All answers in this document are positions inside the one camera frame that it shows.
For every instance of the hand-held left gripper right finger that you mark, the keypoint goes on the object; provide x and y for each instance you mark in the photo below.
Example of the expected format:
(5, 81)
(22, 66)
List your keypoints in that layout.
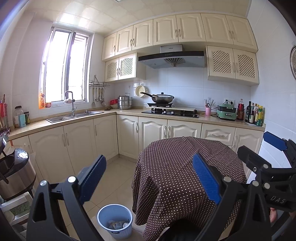
(205, 178)

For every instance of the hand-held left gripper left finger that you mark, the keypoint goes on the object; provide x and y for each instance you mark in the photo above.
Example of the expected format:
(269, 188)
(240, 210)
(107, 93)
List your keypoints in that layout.
(93, 178)

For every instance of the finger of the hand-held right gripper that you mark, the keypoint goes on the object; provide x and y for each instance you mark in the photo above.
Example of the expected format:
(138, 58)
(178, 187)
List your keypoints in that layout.
(275, 140)
(249, 155)

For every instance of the blue plastic waste bin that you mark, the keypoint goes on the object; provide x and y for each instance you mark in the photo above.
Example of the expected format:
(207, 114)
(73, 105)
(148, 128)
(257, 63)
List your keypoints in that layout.
(104, 215)

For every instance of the clear plastic wrapper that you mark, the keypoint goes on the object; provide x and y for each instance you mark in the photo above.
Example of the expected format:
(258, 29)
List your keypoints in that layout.
(126, 224)

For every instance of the person's right hand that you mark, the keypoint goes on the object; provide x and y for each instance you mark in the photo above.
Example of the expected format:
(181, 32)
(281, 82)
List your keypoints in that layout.
(274, 215)

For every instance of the amber glass bottle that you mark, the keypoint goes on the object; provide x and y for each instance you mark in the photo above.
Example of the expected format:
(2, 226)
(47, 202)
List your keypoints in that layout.
(256, 114)

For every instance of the dark bottle white label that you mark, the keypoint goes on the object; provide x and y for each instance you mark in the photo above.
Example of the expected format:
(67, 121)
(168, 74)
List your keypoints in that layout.
(252, 117)

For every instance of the dark glass bottle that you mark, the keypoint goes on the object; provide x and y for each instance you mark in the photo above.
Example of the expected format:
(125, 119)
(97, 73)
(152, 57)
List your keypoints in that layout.
(248, 113)

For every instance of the cream base cabinets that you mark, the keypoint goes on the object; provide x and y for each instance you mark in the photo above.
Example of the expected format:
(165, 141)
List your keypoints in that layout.
(81, 139)

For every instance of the green electric multi cooker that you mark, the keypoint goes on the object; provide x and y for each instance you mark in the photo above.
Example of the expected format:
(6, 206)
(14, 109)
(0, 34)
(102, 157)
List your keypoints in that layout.
(226, 114)

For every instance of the pink utensil holder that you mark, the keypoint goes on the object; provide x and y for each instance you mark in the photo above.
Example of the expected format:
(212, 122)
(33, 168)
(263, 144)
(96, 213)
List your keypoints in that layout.
(208, 112)

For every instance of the stainless steel sink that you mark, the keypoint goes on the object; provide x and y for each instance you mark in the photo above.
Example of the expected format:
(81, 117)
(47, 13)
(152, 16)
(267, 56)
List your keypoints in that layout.
(67, 118)

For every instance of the black glass gas stove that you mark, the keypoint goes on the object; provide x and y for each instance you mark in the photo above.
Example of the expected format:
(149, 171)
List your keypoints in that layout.
(180, 114)

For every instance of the metal sink faucet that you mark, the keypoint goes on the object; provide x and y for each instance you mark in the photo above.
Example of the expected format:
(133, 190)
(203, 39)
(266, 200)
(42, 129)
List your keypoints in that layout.
(72, 109)

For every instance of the light wooden board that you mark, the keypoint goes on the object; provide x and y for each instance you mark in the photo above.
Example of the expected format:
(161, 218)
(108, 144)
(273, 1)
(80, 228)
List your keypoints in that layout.
(182, 109)

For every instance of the metal spatula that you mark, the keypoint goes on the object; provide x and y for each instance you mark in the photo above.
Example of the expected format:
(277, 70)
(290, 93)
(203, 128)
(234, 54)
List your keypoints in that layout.
(93, 102)

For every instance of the stainless steel rice cooker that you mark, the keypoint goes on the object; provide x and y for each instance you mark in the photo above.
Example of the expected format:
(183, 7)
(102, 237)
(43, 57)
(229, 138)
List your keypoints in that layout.
(16, 180)

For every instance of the metal skimmer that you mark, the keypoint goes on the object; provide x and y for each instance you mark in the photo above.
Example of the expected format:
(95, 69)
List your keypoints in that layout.
(103, 100)

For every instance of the red container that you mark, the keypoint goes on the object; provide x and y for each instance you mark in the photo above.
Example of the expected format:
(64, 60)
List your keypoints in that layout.
(114, 102)

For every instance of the round metal disc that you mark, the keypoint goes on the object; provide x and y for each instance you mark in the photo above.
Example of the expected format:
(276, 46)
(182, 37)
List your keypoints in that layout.
(293, 62)

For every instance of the stainless steel steamer pot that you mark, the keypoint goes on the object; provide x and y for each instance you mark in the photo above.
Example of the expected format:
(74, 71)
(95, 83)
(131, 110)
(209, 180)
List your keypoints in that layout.
(125, 103)

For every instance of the metal ladle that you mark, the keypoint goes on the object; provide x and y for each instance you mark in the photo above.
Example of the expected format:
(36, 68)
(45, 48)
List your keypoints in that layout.
(98, 96)

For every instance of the white plastic stool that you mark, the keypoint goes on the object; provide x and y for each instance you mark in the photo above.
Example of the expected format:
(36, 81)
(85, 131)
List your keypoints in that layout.
(12, 202)

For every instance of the small orange container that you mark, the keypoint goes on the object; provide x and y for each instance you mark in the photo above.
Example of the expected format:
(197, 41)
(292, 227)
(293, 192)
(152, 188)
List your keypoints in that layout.
(48, 105)

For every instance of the large cream lattice door cabinet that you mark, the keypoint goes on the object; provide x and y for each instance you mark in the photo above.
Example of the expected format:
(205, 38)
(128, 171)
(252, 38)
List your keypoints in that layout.
(231, 64)

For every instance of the dark green packet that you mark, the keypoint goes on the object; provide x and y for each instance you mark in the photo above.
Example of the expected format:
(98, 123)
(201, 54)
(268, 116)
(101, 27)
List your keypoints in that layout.
(27, 118)

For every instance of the wok with lid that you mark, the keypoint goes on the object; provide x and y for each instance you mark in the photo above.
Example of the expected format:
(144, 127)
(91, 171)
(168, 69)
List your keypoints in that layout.
(163, 98)

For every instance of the teal carton box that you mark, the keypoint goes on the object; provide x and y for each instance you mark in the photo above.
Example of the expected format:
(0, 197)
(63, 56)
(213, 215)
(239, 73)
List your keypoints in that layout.
(22, 120)

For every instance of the orange bottle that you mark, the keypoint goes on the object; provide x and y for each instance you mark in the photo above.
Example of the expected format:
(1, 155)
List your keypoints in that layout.
(41, 102)

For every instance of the cream perforated round plate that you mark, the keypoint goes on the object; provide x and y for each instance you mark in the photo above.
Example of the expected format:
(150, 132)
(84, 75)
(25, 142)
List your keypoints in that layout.
(139, 90)

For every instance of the red chopstick holder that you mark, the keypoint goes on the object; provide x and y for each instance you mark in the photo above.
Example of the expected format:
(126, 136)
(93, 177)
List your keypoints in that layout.
(2, 111)

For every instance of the small cream lattice door cabinet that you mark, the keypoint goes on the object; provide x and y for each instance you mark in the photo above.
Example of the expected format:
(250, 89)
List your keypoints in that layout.
(126, 67)

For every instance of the kitchen window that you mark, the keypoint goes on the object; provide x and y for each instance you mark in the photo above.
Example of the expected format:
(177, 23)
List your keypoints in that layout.
(57, 67)

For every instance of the black range hood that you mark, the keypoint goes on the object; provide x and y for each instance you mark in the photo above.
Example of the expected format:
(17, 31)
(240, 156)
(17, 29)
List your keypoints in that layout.
(171, 59)

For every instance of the white wall socket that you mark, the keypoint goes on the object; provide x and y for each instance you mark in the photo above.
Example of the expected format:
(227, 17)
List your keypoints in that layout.
(231, 101)

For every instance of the metal wall utensil rack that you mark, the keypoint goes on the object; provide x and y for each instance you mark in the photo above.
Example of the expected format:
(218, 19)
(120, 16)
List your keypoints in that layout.
(99, 83)

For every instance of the cream wall cabinet row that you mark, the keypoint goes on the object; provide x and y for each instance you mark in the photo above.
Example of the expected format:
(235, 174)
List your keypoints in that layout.
(189, 27)

